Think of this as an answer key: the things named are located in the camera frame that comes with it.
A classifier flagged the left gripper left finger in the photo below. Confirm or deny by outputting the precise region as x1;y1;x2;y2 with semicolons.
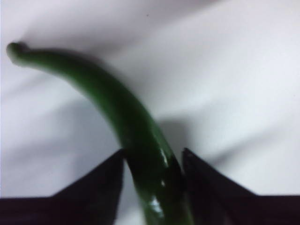
0;149;125;225

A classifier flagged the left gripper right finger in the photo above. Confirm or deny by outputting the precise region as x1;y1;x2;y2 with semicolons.
181;147;300;225

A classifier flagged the green cucumber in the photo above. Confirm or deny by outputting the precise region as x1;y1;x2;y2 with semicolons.
6;41;195;225

